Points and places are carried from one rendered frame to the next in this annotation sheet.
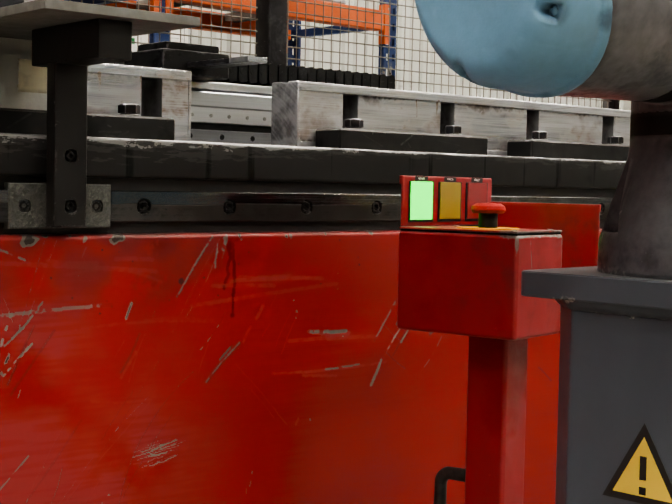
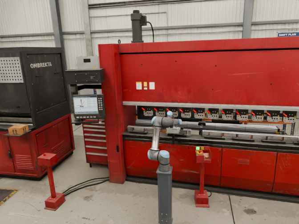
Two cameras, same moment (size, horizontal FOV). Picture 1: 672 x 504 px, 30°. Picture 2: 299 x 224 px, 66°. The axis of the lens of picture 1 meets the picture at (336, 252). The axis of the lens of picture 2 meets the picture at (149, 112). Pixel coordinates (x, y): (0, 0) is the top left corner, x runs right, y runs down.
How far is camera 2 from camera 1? 274 cm
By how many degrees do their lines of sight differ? 57
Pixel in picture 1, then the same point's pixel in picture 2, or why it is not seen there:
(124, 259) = (178, 146)
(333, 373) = not seen: hidden behind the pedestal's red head
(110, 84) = (183, 131)
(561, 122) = (242, 135)
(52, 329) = (172, 150)
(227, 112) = (208, 127)
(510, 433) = (201, 169)
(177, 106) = (189, 133)
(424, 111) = (219, 134)
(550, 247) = (201, 156)
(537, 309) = (199, 160)
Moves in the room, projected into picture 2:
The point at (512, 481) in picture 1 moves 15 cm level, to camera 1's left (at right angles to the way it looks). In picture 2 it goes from (202, 172) to (194, 168)
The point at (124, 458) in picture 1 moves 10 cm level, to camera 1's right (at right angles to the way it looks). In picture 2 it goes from (179, 159) to (183, 162)
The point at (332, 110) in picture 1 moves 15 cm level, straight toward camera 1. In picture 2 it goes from (206, 133) to (199, 135)
